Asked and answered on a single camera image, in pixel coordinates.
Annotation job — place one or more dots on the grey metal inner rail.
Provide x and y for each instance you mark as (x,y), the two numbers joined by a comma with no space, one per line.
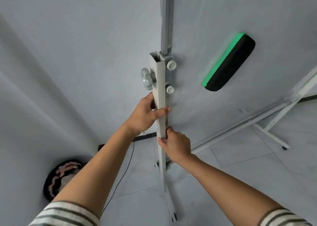
(167,20)

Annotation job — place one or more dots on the black baseboard strip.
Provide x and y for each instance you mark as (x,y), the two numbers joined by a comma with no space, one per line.
(146,136)

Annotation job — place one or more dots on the small white knob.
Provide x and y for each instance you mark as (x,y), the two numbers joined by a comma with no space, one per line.
(170,89)
(171,65)

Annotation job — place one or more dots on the white stand side post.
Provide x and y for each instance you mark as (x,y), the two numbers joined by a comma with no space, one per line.
(292,102)

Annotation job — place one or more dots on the person's right thumb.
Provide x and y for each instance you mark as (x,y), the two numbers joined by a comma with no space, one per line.
(162,141)

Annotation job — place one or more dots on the person's left striped sleeve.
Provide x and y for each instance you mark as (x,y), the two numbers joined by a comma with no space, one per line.
(64,214)

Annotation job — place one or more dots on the person's left forearm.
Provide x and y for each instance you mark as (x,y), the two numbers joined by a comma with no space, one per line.
(99,166)

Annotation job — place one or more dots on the person's left thumb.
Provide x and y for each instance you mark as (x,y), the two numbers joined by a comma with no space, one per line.
(162,112)

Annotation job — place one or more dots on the white stand foot bar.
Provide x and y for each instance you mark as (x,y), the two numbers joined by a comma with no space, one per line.
(170,203)
(272,137)

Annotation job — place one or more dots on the white stand post sleeve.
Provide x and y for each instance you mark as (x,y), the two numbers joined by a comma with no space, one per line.
(158,84)

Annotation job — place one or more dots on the grey whiteboard panel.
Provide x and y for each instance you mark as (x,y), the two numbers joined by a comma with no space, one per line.
(223,15)

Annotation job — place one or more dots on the person's striped sleeve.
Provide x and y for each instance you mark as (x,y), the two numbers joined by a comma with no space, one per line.
(282,218)
(64,214)

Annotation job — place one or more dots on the person's left hand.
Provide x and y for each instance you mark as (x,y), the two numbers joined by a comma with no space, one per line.
(141,119)

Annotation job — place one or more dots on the black green board eraser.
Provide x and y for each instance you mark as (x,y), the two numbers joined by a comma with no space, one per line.
(231,62)

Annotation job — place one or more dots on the black round cushion pink pattern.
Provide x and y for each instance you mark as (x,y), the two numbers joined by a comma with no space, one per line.
(55,177)

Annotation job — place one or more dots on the person's right striped sleeve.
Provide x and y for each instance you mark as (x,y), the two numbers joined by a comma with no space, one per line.
(282,218)

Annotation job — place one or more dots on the person's right hand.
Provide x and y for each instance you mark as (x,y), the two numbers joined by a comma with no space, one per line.
(178,147)

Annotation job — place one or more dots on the person's right forearm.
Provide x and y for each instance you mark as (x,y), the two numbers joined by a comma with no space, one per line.
(227,183)

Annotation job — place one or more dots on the large grey locking knob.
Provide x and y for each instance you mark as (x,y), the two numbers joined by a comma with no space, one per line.
(147,79)

